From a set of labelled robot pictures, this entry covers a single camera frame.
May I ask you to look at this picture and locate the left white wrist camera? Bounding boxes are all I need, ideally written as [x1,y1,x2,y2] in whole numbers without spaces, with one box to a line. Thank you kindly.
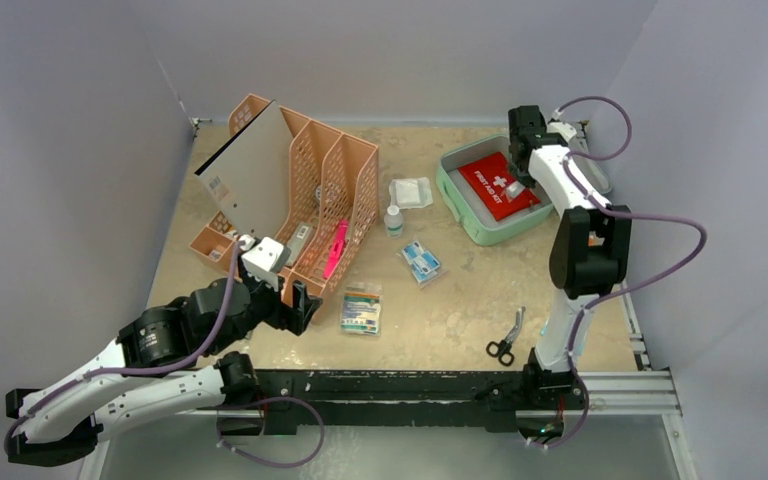
[238,234,291,292]

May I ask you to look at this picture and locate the black handled scissors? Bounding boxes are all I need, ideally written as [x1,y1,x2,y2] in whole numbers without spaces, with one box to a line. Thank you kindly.
[485,306,527,367]

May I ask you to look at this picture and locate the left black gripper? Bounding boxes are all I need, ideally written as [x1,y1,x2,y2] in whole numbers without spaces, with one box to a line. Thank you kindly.
[207,251,321,355]

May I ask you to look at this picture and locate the red first aid pouch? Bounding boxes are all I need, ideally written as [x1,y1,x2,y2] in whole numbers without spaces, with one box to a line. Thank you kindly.
[457,151,541,221]

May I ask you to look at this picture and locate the mint green storage case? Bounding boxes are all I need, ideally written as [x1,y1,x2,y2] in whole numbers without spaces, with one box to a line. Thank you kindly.
[435,134,610,246]

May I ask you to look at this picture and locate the green orange dressing packet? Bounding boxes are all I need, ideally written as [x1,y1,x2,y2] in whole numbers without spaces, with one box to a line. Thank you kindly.
[340,283,383,336]

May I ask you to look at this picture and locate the alcohol wipes bag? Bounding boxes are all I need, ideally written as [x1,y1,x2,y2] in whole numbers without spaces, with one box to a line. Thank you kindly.
[398,239,447,288]

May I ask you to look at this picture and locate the black table front rail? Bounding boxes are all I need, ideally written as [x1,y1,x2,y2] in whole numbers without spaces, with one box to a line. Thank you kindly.
[102,367,680,439]

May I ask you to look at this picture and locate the pink plastic desk organizer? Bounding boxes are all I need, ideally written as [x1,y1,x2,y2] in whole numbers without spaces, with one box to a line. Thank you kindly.
[190,104,380,305]

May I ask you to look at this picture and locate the white gauze pad packet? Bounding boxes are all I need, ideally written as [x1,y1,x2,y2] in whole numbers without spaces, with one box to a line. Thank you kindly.
[388,177,433,210]

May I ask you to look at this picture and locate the pink marker pen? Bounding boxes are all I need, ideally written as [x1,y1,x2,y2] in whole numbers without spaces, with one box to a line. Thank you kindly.
[323,219,349,279]

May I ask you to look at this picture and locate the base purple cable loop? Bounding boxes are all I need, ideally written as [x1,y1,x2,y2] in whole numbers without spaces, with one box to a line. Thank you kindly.
[215,386,330,467]

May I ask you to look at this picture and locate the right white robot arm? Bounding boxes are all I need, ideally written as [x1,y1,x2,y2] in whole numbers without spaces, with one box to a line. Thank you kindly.
[508,105,631,407]

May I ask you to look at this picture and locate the small white plastic bottle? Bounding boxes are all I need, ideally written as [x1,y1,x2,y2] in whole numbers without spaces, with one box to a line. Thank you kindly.
[383,204,404,238]

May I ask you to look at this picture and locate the grey folder board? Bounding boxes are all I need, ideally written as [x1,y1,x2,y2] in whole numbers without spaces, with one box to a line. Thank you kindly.
[195,94,293,237]

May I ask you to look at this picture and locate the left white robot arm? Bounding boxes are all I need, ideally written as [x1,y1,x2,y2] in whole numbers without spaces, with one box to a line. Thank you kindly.
[3,278,323,467]

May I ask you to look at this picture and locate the blue white bandage roll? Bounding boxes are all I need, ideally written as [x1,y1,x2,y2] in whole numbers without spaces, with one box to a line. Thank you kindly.
[504,181,526,202]

